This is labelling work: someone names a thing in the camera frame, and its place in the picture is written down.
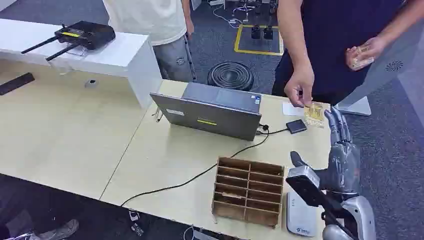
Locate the person's left hand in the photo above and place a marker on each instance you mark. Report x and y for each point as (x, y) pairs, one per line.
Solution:
(367, 49)

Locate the person's right hand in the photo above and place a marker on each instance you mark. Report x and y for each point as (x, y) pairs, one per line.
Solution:
(299, 84)

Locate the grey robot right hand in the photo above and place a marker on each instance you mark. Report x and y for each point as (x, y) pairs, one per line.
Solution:
(344, 165)

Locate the stack of cards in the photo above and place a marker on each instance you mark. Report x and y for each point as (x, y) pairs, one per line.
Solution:
(361, 59)

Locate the white paper sheet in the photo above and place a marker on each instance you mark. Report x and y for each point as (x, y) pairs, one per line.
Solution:
(291, 109)

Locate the grey monitor stand panel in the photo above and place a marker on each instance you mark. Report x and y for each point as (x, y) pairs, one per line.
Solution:
(381, 76)

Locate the person in dark top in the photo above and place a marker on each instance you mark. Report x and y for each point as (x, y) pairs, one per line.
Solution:
(331, 36)

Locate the small black external drive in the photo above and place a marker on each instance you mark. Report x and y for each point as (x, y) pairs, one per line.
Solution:
(296, 126)

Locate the black robot foot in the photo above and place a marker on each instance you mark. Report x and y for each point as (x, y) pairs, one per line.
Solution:
(268, 33)
(255, 32)

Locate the white flat device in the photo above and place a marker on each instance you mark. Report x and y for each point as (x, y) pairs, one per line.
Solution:
(299, 218)

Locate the round black stool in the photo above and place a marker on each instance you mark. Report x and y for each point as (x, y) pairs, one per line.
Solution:
(231, 76)

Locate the yellow floor tape square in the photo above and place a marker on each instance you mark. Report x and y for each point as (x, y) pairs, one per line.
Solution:
(236, 41)

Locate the grey laptop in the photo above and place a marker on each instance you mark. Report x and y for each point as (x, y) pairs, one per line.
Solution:
(212, 116)

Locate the wooden card sorting box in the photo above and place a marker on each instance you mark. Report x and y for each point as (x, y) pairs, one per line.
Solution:
(248, 192)

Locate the person in white top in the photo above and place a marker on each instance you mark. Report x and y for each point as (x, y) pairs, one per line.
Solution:
(155, 23)

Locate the white desk shelf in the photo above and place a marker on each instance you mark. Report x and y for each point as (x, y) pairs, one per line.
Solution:
(126, 56)

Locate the small grey round puck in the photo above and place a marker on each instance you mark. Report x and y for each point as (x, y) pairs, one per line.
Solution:
(91, 83)

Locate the white floor adapter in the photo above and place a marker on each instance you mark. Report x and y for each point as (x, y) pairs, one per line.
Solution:
(134, 216)

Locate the black floor plug block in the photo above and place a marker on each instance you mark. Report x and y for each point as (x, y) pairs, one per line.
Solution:
(137, 229)

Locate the black remote controller with antennas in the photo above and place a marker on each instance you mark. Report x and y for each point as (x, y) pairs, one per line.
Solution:
(84, 34)

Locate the clear controller stand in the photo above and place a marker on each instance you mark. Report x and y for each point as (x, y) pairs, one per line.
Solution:
(78, 51)

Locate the person's grey shoe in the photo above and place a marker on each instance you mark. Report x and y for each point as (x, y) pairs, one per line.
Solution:
(61, 230)

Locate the flat black bar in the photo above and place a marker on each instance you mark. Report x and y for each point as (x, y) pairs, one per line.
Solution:
(15, 83)

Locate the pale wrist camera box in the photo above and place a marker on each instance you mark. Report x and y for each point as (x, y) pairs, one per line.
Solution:
(303, 177)

